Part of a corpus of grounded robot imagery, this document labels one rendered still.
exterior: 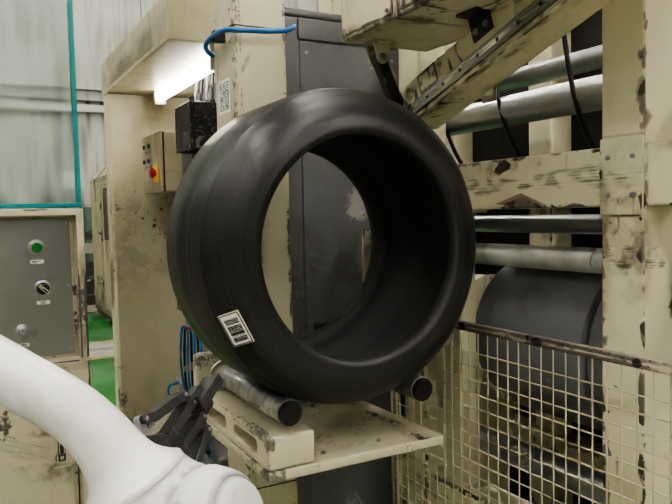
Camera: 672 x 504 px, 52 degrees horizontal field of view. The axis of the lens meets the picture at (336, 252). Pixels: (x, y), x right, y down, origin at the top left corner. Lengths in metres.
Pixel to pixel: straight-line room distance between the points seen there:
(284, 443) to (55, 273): 0.84
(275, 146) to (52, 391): 0.60
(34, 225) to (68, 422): 1.18
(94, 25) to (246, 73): 9.32
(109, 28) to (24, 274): 9.19
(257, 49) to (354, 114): 0.44
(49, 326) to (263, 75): 0.81
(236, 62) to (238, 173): 0.49
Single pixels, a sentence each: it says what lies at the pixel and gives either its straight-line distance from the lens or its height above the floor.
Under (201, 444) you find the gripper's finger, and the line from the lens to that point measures 0.97.
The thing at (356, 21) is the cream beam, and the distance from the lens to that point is 1.61.
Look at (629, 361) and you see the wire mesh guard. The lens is 1.22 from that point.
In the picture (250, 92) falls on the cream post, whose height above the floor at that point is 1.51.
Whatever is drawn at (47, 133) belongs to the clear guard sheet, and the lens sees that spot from 1.80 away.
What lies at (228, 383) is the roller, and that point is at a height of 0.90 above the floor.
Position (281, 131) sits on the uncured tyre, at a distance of 1.14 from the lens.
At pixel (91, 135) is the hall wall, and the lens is 10.54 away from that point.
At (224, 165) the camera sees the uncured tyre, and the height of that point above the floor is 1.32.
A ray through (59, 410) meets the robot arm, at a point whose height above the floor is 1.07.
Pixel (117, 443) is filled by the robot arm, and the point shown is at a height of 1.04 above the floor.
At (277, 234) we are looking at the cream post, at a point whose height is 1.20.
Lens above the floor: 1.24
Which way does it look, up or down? 3 degrees down
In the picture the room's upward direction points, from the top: 1 degrees counter-clockwise
